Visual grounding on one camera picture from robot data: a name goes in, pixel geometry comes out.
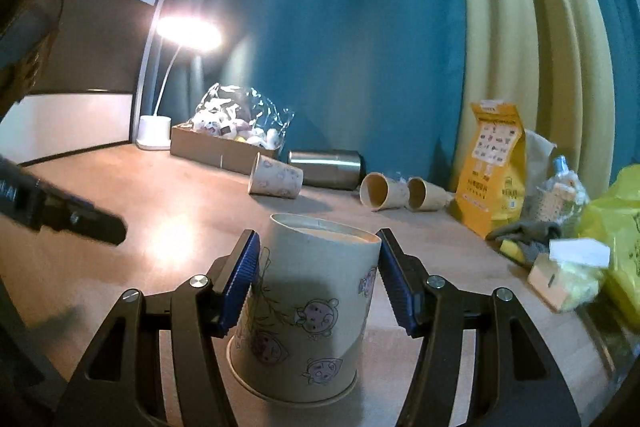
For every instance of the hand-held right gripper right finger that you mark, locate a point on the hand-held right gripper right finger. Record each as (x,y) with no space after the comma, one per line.
(397,279)

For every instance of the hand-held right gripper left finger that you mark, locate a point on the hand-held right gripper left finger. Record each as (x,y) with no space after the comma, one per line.
(243,274)

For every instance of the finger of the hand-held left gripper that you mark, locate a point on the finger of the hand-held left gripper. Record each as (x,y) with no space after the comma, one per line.
(85,222)

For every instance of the printed paper cup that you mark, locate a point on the printed paper cup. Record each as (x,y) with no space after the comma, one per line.
(275,179)
(305,307)

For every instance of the plain brown paper cup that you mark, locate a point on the plain brown paper cup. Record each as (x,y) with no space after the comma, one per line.
(429,195)
(382,191)

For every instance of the cardboard box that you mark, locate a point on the cardboard box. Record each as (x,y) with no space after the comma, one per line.
(220,149)

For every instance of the stainless steel tumbler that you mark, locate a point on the stainless steel tumbler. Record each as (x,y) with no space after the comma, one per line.
(327,169)

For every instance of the grey glove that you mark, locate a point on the grey glove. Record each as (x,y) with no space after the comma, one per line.
(525,234)

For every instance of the white desk lamp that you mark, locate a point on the white desk lamp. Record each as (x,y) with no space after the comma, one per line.
(165,107)

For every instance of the orange snack bag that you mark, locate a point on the orange snack bag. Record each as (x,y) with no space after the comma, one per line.
(492,172)

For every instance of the clear plastic bag of balls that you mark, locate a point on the clear plastic bag of balls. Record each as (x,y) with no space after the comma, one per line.
(235,119)

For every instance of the tissue box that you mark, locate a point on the tissue box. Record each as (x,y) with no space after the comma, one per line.
(565,277)

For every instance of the clear plastic snack packet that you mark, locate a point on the clear plastic snack packet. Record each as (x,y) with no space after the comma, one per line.
(557,197)

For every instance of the yellow plastic bag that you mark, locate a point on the yellow plastic bag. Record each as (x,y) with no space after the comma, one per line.
(615,237)

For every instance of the teal curtain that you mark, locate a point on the teal curtain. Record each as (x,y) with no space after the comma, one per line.
(340,32)

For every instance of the beige curtain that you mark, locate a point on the beige curtain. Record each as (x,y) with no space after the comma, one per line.
(540,32)

